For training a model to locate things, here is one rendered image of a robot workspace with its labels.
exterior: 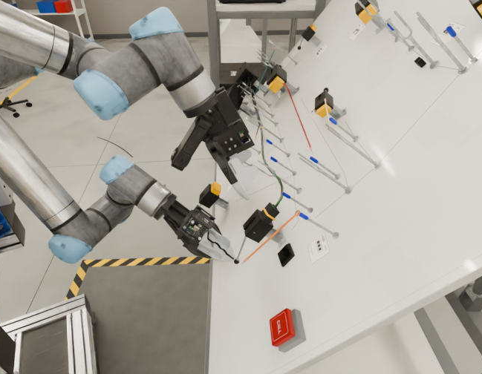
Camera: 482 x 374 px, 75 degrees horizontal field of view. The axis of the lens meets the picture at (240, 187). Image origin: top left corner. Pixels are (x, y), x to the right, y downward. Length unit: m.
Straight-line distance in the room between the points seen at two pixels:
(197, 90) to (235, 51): 3.17
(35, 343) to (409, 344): 1.55
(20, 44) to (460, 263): 0.69
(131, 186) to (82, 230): 0.14
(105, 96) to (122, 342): 1.58
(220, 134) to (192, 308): 1.49
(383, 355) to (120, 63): 0.91
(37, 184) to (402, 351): 0.97
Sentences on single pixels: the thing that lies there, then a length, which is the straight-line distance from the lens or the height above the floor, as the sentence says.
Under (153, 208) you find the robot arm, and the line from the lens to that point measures 0.72.
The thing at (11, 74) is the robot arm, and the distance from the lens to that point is 0.81.
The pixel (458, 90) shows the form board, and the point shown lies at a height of 1.46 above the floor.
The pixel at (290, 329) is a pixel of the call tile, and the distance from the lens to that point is 0.60.
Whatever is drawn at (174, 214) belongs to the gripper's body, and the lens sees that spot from 0.72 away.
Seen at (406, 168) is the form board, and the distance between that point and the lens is 0.62.
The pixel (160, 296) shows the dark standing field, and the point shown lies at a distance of 2.04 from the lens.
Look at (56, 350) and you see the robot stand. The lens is 1.80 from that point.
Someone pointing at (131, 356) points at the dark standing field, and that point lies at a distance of 1.90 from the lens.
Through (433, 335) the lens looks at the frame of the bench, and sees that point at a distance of 1.10.
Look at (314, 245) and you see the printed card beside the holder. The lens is 0.67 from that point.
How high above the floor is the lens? 1.66
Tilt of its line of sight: 38 degrees down
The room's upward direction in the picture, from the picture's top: straight up
